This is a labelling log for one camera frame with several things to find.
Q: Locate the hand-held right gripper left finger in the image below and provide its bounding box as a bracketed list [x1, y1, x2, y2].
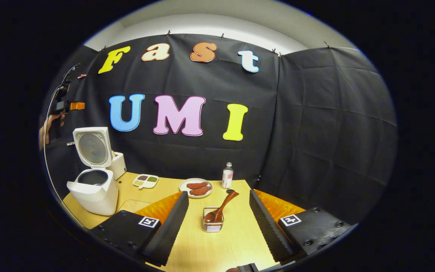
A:
[89, 191, 190, 267]

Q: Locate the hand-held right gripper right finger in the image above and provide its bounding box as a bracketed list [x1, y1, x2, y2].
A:
[248, 189, 358, 265]

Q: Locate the metal wire chopstick holder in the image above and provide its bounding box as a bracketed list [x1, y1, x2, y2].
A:
[202, 207, 224, 232]

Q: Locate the clear rice container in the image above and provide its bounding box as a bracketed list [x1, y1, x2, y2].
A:
[116, 199, 154, 214]

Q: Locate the brown wooden spoon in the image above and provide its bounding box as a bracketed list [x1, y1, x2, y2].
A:
[204, 191, 239, 223]

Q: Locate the white rice cooker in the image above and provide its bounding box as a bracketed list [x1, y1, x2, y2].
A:
[66, 127, 119, 216]

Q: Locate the white round plate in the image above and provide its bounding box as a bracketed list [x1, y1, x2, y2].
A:
[179, 178, 213, 199]

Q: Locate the white divided bean dish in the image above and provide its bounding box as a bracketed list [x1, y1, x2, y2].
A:
[133, 174, 159, 189]

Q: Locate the small clear bottle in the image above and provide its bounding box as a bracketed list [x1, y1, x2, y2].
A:
[222, 162, 234, 189]

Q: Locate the white toaster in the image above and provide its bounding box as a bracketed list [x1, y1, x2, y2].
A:
[106, 151, 127, 180]

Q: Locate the black backdrop cloth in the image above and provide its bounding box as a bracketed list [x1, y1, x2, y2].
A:
[40, 33, 398, 225]

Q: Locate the black camera cable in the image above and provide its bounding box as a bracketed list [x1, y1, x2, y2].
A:
[43, 63, 81, 182]

